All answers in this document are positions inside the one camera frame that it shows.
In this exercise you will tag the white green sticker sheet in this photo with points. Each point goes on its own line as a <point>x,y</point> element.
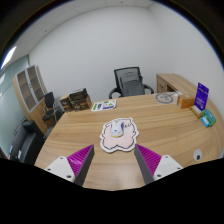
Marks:
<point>104,105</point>

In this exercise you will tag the wooden side desk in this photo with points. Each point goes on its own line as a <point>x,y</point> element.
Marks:
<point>170,81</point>

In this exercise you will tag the purple standing box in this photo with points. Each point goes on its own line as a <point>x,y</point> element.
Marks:
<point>201,96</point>

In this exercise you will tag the black mesh office chair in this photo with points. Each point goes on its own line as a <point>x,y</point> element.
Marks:
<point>130,83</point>

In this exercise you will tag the black armchair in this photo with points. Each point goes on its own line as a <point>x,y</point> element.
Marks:
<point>26,145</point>

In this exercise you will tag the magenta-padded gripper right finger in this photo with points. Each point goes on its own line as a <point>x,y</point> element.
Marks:
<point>165,166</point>

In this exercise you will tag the wooden shelf unit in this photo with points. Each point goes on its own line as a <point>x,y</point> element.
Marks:
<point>28,91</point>

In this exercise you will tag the small light blue box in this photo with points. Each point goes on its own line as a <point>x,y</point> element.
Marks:
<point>205,121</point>

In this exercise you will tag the small black swivel chair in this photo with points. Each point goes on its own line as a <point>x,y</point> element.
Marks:
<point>49,101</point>

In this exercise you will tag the black cardboard box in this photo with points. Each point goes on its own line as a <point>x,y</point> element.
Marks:
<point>78,94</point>

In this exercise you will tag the white blue yellow computer mouse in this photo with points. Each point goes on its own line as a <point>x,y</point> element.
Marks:
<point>117,128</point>

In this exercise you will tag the green flat box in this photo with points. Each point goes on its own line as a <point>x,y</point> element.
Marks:
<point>210,117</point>

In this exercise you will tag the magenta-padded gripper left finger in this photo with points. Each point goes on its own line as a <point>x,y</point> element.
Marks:
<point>61,166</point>

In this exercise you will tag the ceiling light panel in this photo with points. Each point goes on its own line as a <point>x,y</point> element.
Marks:
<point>8,57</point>

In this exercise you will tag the tan flat box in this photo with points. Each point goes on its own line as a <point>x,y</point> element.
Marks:
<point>196,111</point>

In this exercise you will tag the small dark brown box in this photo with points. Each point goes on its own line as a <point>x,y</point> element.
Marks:
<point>66,103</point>

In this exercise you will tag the dark brown cardboard box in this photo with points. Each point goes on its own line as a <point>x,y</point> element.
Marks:
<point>82,104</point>

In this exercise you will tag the grey round-print mat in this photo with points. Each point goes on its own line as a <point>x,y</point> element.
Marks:
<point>165,98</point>

